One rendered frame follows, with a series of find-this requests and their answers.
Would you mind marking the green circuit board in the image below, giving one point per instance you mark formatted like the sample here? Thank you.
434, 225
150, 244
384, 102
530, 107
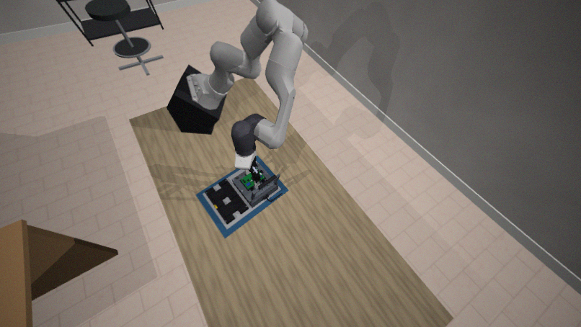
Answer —
247, 180

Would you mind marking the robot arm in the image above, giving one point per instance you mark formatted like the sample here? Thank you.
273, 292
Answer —
272, 22

